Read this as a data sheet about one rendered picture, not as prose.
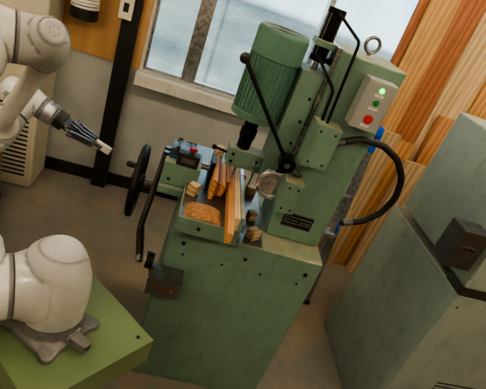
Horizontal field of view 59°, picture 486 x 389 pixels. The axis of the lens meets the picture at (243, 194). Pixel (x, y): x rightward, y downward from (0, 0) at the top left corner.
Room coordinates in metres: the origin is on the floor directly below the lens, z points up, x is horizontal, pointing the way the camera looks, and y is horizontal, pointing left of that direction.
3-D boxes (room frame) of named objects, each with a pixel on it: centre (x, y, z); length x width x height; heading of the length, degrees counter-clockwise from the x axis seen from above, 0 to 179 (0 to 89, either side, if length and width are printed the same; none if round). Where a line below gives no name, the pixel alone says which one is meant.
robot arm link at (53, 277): (0.76, 0.36, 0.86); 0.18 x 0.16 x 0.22; 127
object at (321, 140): (1.38, -0.18, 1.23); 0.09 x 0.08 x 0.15; 101
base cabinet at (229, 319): (1.51, -0.05, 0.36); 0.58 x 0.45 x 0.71; 101
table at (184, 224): (1.47, 0.17, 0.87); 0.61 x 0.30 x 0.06; 11
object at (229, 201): (1.42, 0.05, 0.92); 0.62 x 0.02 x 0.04; 11
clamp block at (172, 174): (1.45, 0.25, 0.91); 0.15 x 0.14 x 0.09; 11
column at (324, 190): (1.55, -0.22, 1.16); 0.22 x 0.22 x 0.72; 11
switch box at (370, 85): (1.41, -0.28, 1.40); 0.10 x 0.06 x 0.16; 101
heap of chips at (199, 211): (1.23, 0.10, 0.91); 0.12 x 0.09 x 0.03; 101
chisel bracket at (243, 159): (1.49, 0.05, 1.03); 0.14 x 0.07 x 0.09; 101
